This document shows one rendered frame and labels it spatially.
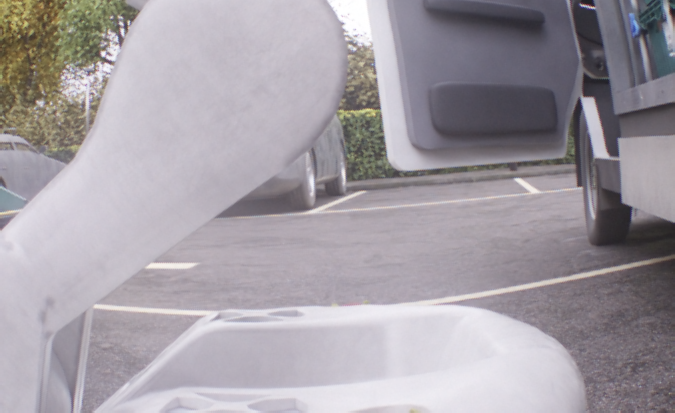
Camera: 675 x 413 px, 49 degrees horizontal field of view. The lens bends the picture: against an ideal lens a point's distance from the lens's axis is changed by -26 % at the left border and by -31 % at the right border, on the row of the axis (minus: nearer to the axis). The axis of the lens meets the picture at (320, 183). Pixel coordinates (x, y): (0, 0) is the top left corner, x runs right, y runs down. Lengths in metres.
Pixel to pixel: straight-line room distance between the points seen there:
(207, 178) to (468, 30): 2.97
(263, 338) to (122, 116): 0.32
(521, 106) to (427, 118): 0.43
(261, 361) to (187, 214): 0.28
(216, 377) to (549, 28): 3.11
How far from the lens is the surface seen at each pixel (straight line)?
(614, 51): 2.57
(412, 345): 0.84
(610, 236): 4.06
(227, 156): 0.59
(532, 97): 3.59
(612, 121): 3.85
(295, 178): 9.57
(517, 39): 3.65
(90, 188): 0.60
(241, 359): 0.84
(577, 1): 4.42
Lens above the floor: 0.51
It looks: 1 degrees down
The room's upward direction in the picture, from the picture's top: 5 degrees counter-clockwise
